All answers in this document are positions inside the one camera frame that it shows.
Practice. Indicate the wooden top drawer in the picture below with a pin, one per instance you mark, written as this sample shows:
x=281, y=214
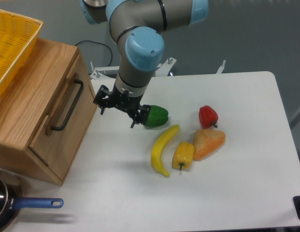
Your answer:
x=62, y=131

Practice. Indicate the green bell pepper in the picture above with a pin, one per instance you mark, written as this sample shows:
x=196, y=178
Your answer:
x=157, y=116

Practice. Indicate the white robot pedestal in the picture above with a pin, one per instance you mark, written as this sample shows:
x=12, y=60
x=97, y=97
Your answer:
x=163, y=69

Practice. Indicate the blue handled frying pan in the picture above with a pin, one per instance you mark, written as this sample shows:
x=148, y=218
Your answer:
x=12, y=200

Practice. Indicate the red bell pepper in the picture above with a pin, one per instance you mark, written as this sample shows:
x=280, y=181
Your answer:
x=208, y=117

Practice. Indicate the yellow banana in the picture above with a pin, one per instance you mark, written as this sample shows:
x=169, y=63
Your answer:
x=158, y=148

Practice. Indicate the wooden drawer cabinet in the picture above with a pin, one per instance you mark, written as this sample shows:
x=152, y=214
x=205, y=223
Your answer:
x=26, y=103

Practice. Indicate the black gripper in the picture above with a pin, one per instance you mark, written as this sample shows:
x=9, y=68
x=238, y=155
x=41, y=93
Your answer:
x=124, y=102

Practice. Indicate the orange bread wedge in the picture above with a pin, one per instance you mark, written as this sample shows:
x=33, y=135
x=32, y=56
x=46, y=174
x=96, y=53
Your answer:
x=206, y=141

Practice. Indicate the yellow plastic basket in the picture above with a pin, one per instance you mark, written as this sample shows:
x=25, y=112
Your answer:
x=18, y=36

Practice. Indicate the yellow bell pepper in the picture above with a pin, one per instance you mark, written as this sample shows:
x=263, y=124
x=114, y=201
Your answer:
x=183, y=156

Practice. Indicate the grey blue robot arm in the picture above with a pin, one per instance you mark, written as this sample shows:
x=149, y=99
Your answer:
x=136, y=26

